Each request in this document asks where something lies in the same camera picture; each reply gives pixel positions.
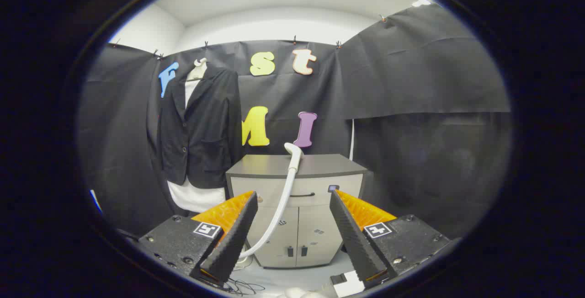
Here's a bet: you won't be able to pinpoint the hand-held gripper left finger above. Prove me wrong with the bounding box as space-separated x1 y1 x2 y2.
137 191 259 287

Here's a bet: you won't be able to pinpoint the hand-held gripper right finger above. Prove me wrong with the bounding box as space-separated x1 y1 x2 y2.
329 189 452 289

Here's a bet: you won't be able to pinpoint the white shirt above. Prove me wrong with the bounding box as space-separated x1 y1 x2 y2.
167 78 227 213

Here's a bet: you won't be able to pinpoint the white garment steamer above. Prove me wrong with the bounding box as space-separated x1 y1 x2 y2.
235 142 305 269

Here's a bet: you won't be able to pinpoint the black blazer jacket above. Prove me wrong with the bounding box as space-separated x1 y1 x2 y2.
158 66 243 190

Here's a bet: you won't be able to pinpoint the grey cabinet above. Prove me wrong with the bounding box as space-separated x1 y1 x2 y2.
225 154 368 269

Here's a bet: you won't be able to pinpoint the black backdrop cloth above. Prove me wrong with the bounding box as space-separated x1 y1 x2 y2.
77 3 512 244

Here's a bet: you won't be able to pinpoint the row of black cloth clips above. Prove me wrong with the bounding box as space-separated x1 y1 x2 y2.
113 14 387 60

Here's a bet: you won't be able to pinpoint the thin tangled cables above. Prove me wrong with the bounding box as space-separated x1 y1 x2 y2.
215 277 266 295

